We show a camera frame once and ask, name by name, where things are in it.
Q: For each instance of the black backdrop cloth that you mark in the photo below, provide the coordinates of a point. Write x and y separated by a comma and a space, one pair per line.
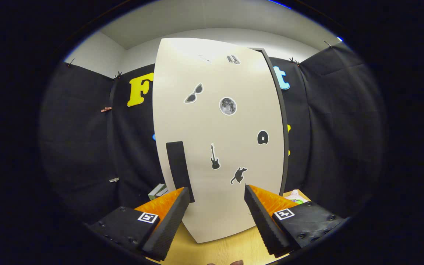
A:
344, 129

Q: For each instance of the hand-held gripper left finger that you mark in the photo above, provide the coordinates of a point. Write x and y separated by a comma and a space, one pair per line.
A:
171, 221

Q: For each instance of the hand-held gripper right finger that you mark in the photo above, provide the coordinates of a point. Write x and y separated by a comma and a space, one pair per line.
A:
261, 221

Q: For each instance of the beige cabinet door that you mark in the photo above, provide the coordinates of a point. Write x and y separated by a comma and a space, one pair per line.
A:
204, 206

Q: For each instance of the white clip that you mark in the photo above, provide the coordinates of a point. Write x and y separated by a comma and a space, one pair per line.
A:
114, 179

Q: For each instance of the white green packet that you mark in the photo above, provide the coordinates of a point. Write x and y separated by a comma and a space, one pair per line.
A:
294, 197

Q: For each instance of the green book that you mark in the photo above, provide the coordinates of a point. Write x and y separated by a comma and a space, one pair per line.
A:
156, 192

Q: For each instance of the grey cabinet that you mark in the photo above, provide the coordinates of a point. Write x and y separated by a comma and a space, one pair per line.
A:
285, 147

